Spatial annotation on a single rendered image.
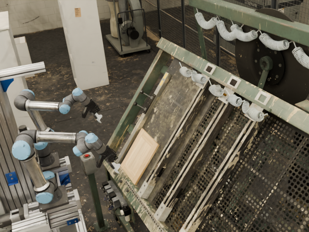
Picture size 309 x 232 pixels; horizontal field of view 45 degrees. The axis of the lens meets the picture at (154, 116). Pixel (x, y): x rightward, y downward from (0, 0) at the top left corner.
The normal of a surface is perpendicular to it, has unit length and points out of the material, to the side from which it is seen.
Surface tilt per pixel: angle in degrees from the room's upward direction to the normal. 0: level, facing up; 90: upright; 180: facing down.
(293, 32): 90
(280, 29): 90
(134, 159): 51
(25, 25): 90
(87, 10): 90
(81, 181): 0
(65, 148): 0
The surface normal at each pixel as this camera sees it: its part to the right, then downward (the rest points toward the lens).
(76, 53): 0.34, 0.45
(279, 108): -0.74, -0.30
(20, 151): 0.08, 0.38
